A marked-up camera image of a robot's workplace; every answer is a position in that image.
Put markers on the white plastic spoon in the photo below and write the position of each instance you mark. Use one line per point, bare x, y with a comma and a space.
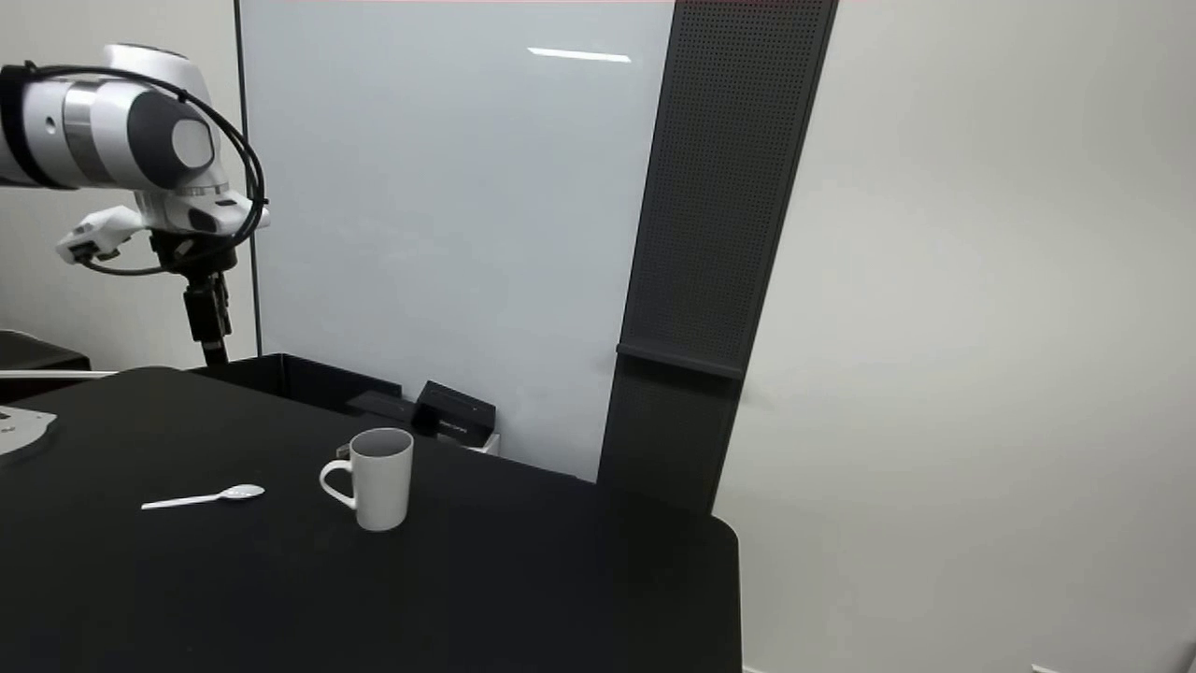
208, 498

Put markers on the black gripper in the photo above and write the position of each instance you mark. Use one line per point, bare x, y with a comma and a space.
192, 253

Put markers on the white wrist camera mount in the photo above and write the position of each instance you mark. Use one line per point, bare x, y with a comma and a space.
106, 229

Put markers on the white ceramic cup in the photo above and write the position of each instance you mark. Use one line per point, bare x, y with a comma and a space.
381, 482

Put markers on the white whiteboard panel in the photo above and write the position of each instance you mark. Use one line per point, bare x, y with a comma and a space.
448, 226

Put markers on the silver metal mounting plate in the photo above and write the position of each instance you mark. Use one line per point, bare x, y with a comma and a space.
20, 430

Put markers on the small black box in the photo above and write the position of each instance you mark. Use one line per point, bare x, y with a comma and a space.
448, 403

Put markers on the dark side desk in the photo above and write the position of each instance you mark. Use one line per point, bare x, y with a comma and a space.
31, 354

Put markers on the dark grey partition panel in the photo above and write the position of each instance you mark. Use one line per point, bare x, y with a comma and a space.
711, 226

